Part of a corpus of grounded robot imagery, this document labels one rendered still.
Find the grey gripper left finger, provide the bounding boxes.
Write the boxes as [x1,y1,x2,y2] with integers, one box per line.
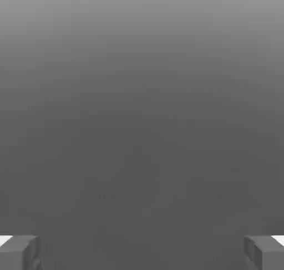
[0,235,42,270]

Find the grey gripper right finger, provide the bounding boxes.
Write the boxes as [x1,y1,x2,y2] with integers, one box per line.
[243,235,284,270]

